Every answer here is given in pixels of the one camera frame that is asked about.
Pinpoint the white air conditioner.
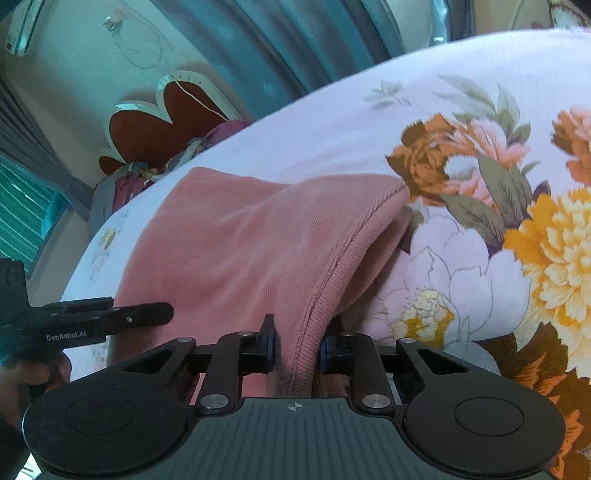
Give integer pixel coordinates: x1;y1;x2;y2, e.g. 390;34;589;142
4;0;48;57

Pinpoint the white hanging cable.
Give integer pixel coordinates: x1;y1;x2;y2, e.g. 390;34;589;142
173;79;227;121

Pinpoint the red heart-shaped headboard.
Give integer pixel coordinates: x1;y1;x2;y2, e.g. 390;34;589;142
98;70;232;177

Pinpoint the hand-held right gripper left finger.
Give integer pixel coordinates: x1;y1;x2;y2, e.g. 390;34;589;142
122;314;278;416

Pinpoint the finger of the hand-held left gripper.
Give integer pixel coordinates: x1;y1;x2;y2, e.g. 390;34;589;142
44;296;175;330

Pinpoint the wall hook with wire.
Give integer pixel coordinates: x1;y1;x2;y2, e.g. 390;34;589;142
102;15;164;71

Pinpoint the pink knitted garment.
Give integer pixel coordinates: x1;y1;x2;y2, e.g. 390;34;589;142
106;166;411;400

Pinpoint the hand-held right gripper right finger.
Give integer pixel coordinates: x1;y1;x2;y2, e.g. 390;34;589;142
318;330;472;412

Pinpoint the person's left hand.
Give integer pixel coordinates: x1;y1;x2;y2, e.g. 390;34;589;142
0;352;73;403

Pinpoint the green window blind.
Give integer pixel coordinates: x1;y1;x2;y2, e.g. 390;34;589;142
0;152;70;280

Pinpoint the teal curtain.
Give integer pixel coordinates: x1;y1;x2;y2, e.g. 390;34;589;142
178;0;455;125

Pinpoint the pile of colourful clothes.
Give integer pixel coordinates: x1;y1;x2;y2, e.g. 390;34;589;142
88;119;252;232

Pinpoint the grey curtain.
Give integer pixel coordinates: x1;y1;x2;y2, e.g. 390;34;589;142
0;74;95;217

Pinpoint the floral bed sheet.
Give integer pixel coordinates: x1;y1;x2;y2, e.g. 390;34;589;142
60;25;591;480

